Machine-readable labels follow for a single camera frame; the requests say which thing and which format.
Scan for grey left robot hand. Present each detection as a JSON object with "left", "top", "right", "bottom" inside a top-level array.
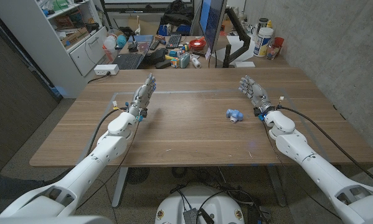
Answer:
[{"left": 127, "top": 73, "right": 158, "bottom": 119}]

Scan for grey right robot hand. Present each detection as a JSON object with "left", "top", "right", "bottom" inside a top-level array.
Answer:
[{"left": 238, "top": 75, "right": 277, "bottom": 116}]

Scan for blue toy camera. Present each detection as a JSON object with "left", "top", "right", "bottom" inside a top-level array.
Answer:
[{"left": 225, "top": 108, "right": 244, "bottom": 123}]

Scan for wooden back desk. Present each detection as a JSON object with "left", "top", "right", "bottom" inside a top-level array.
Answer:
[{"left": 119, "top": 34, "right": 291, "bottom": 70}]

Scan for black laptop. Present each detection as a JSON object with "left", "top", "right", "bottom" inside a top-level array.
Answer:
[{"left": 111, "top": 34, "right": 154, "bottom": 70}]

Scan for black flat case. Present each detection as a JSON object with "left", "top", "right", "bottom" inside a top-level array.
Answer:
[{"left": 154, "top": 60, "right": 172, "bottom": 70}]

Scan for black pouch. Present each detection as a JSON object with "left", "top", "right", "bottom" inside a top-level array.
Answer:
[{"left": 147, "top": 48, "right": 169, "bottom": 66}]

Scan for white power strip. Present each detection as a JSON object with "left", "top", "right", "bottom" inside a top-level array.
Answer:
[{"left": 93, "top": 63, "right": 120, "bottom": 77}]

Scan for white wipes canister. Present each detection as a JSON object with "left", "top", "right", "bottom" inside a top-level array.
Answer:
[{"left": 253, "top": 27, "right": 274, "bottom": 58}]

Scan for white paper sheet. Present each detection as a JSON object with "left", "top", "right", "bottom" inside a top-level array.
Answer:
[{"left": 217, "top": 34, "right": 256, "bottom": 66}]

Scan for red plastic cup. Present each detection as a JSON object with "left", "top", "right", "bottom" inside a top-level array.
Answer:
[{"left": 266, "top": 37, "right": 285, "bottom": 60}]

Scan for teal small box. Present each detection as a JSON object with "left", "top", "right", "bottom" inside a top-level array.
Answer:
[{"left": 179, "top": 52, "right": 191, "bottom": 69}]

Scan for teal yarn ball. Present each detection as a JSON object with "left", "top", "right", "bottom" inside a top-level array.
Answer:
[{"left": 116, "top": 34, "right": 128, "bottom": 49}]

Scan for clear plastic jug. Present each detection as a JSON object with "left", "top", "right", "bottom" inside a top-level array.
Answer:
[{"left": 103, "top": 33, "right": 118, "bottom": 50}]

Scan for black keyboard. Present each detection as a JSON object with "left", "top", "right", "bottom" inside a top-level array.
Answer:
[{"left": 165, "top": 34, "right": 182, "bottom": 50}]

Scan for red bowl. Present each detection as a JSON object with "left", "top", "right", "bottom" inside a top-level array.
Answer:
[{"left": 188, "top": 37, "right": 207, "bottom": 52}]

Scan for black round floor fan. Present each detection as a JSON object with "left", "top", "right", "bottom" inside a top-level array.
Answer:
[{"left": 126, "top": 167, "right": 151, "bottom": 185}]

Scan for blue plastic crate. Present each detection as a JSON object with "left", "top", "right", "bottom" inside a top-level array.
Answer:
[{"left": 157, "top": 24, "right": 192, "bottom": 37}]

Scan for black computer monitor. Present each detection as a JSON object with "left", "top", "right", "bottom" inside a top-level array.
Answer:
[{"left": 198, "top": 0, "right": 227, "bottom": 52}]

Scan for black bag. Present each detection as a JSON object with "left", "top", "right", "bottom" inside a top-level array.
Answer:
[{"left": 159, "top": 0, "right": 195, "bottom": 27}]

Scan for cardboard box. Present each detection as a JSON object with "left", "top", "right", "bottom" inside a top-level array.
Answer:
[{"left": 60, "top": 27, "right": 90, "bottom": 47}]

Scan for grey metal table leg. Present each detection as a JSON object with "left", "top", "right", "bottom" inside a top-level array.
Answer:
[
  {"left": 111, "top": 167, "right": 130, "bottom": 208},
  {"left": 265, "top": 164, "right": 288, "bottom": 208}
]

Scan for white shelf cabinet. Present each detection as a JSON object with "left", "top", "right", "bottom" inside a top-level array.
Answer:
[{"left": 0, "top": 0, "right": 109, "bottom": 99}]

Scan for white robot torso base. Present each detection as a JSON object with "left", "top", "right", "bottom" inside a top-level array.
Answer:
[{"left": 154, "top": 185, "right": 245, "bottom": 224}]

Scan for person leg dark trousers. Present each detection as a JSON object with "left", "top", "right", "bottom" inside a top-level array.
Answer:
[{"left": 0, "top": 169, "right": 68, "bottom": 202}]

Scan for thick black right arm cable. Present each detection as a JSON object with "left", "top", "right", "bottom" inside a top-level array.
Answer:
[{"left": 278, "top": 106, "right": 373, "bottom": 189}]

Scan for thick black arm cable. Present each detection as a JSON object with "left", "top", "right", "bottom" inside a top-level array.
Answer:
[
  {"left": 85, "top": 107, "right": 128, "bottom": 158},
  {"left": 278, "top": 106, "right": 373, "bottom": 189}
]

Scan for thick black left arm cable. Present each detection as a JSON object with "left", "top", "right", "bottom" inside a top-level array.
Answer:
[{"left": 85, "top": 107, "right": 128, "bottom": 158}]

